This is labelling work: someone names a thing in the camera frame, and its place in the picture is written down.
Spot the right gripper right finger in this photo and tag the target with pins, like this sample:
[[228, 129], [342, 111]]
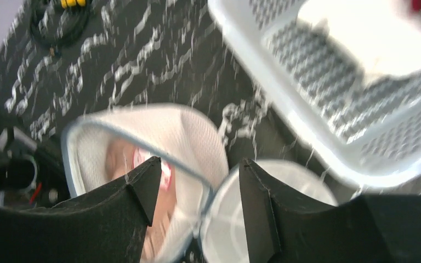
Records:
[[284, 225]]

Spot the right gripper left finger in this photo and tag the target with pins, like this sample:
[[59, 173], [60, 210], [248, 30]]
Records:
[[107, 224]]

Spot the white mesh bag blue zipper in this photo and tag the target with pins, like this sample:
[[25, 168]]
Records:
[[208, 193]]

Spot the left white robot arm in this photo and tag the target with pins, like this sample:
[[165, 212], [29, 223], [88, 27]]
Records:
[[31, 171]]

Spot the beige pink bra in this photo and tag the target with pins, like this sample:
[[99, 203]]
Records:
[[121, 158]]

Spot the white bra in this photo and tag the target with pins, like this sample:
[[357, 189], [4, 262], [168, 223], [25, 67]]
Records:
[[376, 35]]

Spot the white plastic basket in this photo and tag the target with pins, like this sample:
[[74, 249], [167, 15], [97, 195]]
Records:
[[366, 137]]

